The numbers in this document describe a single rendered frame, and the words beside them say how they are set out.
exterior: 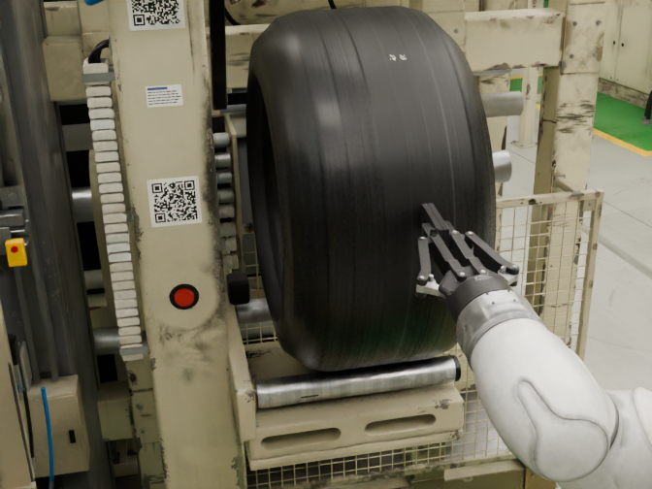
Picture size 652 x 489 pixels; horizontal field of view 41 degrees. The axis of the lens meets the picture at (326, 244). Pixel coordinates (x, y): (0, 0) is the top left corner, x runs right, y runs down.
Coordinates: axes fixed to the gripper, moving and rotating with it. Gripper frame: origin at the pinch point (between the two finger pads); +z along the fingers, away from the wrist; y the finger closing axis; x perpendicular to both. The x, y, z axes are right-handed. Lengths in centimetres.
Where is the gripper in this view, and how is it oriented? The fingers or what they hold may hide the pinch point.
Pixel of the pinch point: (434, 226)
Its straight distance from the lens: 114.0
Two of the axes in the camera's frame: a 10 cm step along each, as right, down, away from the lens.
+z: -2.1, -5.2, 8.3
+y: -9.8, 1.0, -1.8
